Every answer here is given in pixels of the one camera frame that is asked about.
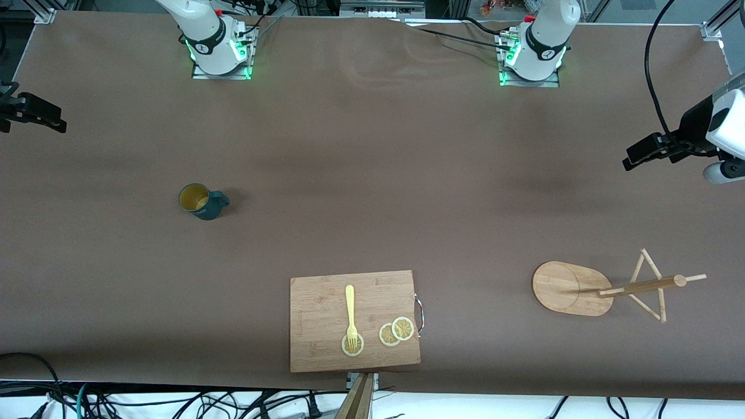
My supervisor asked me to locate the wooden cutting board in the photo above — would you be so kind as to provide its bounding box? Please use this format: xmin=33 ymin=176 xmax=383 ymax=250
xmin=289 ymin=269 xmax=425 ymax=374

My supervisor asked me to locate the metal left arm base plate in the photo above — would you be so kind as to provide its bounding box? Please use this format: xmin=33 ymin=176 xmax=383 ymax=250
xmin=498 ymin=32 xmax=561 ymax=88

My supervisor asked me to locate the teal cable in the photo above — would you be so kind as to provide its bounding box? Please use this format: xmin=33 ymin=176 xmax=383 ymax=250
xmin=76 ymin=382 xmax=94 ymax=419

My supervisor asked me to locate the metal bracket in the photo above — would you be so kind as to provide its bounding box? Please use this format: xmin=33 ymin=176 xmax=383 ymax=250
xmin=346 ymin=372 xmax=379 ymax=392

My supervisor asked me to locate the black looped floor cable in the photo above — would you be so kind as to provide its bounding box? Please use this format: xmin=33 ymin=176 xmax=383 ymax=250
xmin=0 ymin=352 xmax=66 ymax=419

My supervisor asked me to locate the wooden cup rack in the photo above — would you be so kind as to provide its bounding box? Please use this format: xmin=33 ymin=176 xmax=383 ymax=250
xmin=531 ymin=248 xmax=708 ymax=324

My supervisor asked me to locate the brown wooden bar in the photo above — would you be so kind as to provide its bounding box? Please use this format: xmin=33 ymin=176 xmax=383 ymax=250
xmin=335 ymin=372 xmax=374 ymax=419

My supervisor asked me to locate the brown table cover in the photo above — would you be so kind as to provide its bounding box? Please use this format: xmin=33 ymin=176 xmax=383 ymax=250
xmin=0 ymin=10 xmax=745 ymax=401

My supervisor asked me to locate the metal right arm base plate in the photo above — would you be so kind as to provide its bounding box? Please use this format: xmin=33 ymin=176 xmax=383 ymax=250
xmin=191 ymin=26 xmax=255 ymax=81

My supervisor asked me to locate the grey power strip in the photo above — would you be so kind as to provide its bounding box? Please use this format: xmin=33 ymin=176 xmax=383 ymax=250
xmin=339 ymin=0 xmax=427 ymax=19

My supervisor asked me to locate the dark teal mug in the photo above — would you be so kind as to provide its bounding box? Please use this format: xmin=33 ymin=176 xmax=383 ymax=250
xmin=178 ymin=183 xmax=230 ymax=221

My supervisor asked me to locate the yellow plastic fork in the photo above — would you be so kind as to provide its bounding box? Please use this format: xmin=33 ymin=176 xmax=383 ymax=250
xmin=345 ymin=284 xmax=359 ymax=353

